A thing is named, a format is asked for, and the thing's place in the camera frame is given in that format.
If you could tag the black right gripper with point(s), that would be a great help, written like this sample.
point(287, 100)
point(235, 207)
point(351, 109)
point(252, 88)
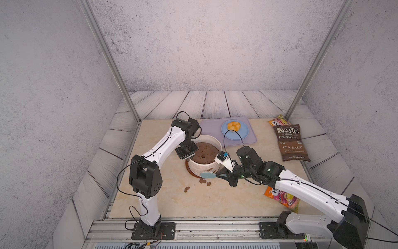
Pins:
point(229, 178)

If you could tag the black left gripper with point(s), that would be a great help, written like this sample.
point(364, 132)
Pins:
point(185, 156)

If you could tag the white ceramic pot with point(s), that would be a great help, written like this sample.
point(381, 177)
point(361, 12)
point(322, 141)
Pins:
point(214, 167)

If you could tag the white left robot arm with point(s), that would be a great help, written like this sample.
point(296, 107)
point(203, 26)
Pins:
point(145, 170)

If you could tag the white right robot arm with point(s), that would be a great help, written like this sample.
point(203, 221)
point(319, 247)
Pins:
point(344, 219)

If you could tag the brown soil in pot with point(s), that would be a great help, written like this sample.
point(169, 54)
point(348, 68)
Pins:
point(206, 154)

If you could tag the mud crumbs near pot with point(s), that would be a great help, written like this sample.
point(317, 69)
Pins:
point(204, 181)

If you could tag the terracotta saucer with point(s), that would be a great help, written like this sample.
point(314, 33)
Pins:
point(189, 170)

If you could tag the lilac silicone mat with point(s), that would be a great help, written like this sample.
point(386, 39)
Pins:
point(218, 127)

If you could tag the blue plate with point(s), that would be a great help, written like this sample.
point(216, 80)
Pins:
point(233, 135)

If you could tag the knotted bread roll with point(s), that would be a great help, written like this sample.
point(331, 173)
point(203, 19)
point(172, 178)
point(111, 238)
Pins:
point(234, 125)

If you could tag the orange pink candy bag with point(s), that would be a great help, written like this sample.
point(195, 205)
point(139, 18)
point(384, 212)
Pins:
point(288, 200)

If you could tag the brown Kettle chips bag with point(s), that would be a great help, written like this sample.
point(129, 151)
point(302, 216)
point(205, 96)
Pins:
point(290, 143)

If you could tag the orange snack packet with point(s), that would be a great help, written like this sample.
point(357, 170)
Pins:
point(279, 121)

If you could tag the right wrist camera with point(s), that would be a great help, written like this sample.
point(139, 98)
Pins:
point(224, 159)

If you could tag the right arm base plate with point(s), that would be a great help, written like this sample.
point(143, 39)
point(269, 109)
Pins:
point(274, 230)

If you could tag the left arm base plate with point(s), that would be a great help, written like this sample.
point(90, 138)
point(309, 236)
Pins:
point(155, 232)

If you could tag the aluminium frame post left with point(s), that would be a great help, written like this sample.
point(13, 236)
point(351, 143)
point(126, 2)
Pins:
point(98, 35)

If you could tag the aluminium frame post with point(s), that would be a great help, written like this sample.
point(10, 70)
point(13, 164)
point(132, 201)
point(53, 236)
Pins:
point(98, 35)
point(327, 42)

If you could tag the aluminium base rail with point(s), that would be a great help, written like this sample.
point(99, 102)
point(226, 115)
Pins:
point(200, 233)

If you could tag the aluminium frame post right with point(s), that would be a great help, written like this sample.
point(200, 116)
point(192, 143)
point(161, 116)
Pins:
point(327, 42)

